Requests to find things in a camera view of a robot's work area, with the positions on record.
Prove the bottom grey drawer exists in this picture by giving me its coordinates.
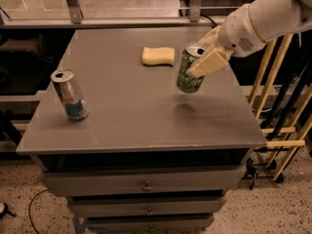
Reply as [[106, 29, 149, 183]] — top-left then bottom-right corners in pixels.
[[86, 215, 214, 233]]

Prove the black floor cable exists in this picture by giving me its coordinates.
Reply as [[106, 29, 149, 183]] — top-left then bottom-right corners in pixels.
[[27, 188, 51, 234]]

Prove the yellow sponge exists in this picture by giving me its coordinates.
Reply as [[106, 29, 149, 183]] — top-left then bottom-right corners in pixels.
[[141, 47, 175, 65]]

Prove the middle grey drawer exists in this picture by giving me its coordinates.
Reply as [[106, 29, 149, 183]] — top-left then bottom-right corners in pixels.
[[68, 196, 225, 217]]

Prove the grey drawer cabinet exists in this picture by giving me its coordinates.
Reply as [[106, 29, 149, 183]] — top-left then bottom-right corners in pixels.
[[16, 26, 267, 234]]

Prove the metal railing frame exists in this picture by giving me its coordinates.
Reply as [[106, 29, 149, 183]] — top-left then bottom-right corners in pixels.
[[0, 0, 242, 30]]

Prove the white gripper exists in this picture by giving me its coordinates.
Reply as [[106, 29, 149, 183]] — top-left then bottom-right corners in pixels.
[[186, 4, 266, 78]]

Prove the blue silver energy drink can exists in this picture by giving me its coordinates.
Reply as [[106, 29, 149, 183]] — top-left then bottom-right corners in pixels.
[[51, 69, 88, 121]]

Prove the wooden rack frame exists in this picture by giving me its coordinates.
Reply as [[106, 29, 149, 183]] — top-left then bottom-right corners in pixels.
[[245, 32, 312, 183]]

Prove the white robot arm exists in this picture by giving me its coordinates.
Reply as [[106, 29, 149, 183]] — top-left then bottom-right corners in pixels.
[[187, 0, 312, 78]]

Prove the grey drawer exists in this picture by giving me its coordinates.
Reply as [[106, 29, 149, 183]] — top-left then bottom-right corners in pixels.
[[42, 165, 246, 197], [86, 215, 214, 233], [68, 196, 225, 217]]

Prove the green soda can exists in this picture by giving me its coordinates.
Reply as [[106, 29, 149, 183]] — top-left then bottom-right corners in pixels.
[[176, 42, 205, 94]]

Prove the top grey drawer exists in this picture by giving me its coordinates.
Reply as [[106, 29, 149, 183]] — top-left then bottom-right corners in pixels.
[[42, 165, 246, 197]]

